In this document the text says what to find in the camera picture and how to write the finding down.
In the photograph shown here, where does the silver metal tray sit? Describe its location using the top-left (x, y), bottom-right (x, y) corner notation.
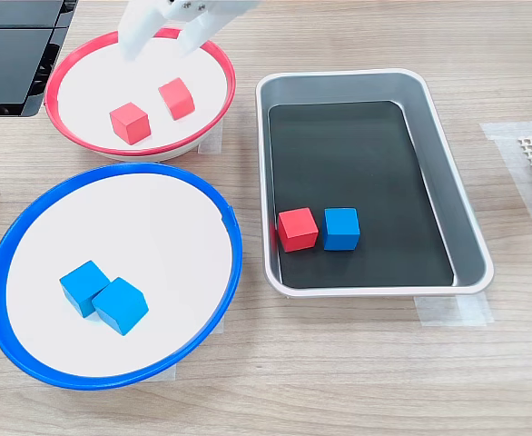
top-left (254, 67), bottom-right (496, 299)

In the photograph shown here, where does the black flat device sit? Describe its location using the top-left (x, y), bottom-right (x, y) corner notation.
top-left (0, 0), bottom-right (80, 118)

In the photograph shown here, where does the blue cube block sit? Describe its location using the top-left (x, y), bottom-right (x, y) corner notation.
top-left (91, 276), bottom-right (150, 337)
top-left (58, 260), bottom-right (112, 320)
top-left (322, 207), bottom-right (361, 253)

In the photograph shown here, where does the blue-rimmed white dish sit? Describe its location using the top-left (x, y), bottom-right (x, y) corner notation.
top-left (0, 162), bottom-right (243, 391)

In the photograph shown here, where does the wide clear tape strip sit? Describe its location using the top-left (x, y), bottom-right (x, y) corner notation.
top-left (479, 120), bottom-right (532, 265)

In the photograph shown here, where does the red cube block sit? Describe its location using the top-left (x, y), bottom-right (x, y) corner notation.
top-left (157, 76), bottom-right (196, 122)
top-left (276, 207), bottom-right (320, 253)
top-left (109, 101), bottom-right (152, 146)

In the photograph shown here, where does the red-rimmed white dish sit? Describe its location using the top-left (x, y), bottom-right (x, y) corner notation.
top-left (44, 25), bottom-right (238, 163)

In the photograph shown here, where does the black tray liner mat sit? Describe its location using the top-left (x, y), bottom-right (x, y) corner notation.
top-left (268, 100), bottom-right (456, 290)

